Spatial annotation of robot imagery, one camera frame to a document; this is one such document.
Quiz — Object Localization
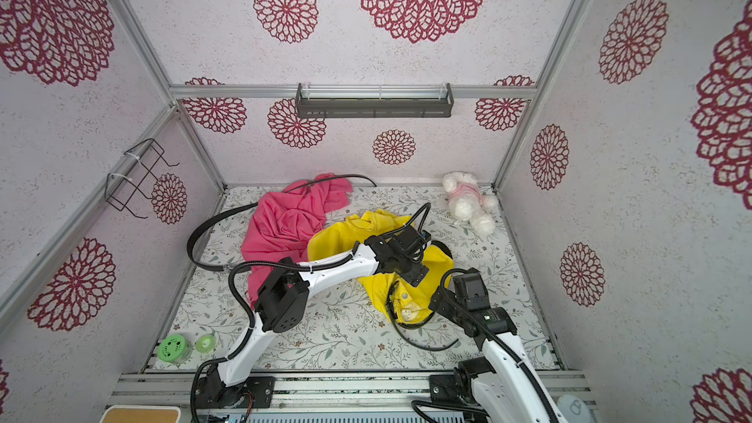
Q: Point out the yellow garment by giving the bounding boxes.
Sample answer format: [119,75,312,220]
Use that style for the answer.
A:
[307,204,454,328]

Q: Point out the pink trousers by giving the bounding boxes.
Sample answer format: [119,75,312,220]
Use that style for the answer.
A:
[240,172,354,309]

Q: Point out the black leather belt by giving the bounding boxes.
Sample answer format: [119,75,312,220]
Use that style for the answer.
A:
[186,174,378,272]

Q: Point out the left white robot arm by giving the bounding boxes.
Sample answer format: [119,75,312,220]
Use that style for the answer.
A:
[189,224,432,410]

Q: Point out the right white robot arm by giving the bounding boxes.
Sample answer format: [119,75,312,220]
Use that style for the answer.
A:
[430,268,566,422]

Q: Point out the white pink plush toy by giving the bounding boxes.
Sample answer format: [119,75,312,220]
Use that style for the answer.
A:
[442,172,499,236]

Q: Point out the right black cable conduit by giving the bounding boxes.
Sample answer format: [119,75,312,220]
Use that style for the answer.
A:
[410,267,562,423]

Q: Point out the black cable conduit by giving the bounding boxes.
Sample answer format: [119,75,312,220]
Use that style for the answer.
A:
[189,202,433,423]
[410,267,562,423]

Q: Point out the black wall shelf rail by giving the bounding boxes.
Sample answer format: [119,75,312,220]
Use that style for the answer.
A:
[294,83,454,119]

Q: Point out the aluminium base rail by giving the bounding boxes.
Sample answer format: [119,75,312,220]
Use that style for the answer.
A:
[108,368,595,422]

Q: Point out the left black cable conduit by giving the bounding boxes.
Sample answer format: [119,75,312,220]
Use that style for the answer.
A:
[189,202,433,423]

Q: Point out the black wire wall rack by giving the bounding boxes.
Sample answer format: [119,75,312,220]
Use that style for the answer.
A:
[103,138,179,219]

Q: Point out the wooden board white frame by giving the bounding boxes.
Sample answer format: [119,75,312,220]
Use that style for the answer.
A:
[100,405,182,423]

